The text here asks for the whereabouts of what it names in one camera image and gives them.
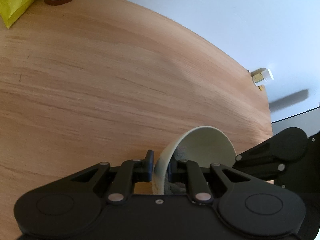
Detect small jar with white cap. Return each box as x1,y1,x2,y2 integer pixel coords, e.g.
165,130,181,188
251,67,275,87

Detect white appliance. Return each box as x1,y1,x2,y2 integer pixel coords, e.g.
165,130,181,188
271,105,320,143

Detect pale green bowl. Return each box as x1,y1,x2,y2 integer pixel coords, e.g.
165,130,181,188
151,126,236,195

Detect yellow crumpled bag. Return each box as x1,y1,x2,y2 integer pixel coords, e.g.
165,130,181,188
0,0,45,29

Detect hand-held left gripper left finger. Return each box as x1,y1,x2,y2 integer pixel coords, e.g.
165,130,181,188
70,149,154,205

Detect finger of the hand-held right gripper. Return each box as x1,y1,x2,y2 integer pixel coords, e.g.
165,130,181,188
232,135,287,181

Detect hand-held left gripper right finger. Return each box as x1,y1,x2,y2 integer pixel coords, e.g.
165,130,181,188
167,159,252,205

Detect pink cloth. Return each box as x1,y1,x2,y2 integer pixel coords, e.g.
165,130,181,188
164,146,187,196

